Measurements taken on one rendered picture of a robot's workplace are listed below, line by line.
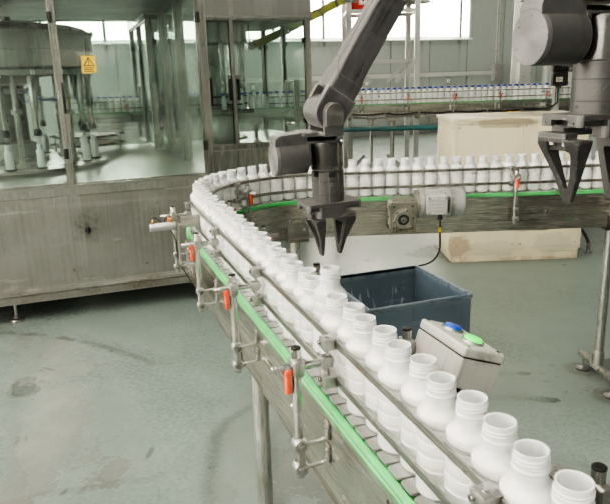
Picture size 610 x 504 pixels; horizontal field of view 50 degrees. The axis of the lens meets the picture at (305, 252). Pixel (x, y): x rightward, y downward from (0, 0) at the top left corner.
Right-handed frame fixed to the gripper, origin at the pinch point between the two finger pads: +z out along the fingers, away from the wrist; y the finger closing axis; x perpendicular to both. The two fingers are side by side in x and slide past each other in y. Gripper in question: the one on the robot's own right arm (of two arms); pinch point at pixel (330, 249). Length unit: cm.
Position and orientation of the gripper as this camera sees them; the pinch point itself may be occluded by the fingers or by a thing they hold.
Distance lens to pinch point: 118.2
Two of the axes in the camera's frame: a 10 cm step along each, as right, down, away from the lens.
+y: -9.4, 1.4, -3.2
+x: 3.4, 2.3, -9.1
